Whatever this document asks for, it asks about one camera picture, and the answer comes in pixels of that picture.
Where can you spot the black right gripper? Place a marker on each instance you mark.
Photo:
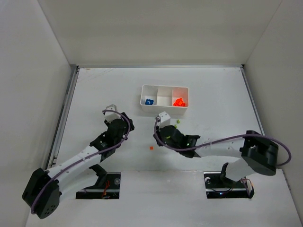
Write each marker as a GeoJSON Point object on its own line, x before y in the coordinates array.
{"type": "Point", "coordinates": [162, 133]}

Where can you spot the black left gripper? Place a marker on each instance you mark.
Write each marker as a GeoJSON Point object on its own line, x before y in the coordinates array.
{"type": "Point", "coordinates": [125, 121]}

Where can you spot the orange round dish lego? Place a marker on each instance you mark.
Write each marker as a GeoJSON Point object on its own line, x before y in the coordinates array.
{"type": "Point", "coordinates": [179, 102]}

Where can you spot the large blue arch lego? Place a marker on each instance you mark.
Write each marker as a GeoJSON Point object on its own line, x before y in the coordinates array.
{"type": "Point", "coordinates": [149, 102]}

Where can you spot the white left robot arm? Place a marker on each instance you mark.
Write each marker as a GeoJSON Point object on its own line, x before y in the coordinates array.
{"type": "Point", "coordinates": [44, 190]}

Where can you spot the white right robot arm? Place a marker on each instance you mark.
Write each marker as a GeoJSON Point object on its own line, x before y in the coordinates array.
{"type": "Point", "coordinates": [258, 154]}

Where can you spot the white divided sorting tray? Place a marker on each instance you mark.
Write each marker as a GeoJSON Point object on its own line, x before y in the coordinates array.
{"type": "Point", "coordinates": [164, 98]}

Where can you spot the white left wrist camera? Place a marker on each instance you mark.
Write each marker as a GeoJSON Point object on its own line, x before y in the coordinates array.
{"type": "Point", "coordinates": [110, 113]}

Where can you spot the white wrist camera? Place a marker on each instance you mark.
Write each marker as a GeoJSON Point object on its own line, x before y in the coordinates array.
{"type": "Point", "coordinates": [163, 119]}
{"type": "Point", "coordinates": [110, 113]}

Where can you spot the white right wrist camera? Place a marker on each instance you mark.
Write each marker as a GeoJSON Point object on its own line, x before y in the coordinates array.
{"type": "Point", "coordinates": [163, 119]}

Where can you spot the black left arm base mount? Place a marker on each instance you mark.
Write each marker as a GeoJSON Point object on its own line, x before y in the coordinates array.
{"type": "Point", "coordinates": [105, 187]}

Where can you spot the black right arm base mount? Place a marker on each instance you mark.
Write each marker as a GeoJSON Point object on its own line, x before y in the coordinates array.
{"type": "Point", "coordinates": [218, 186]}

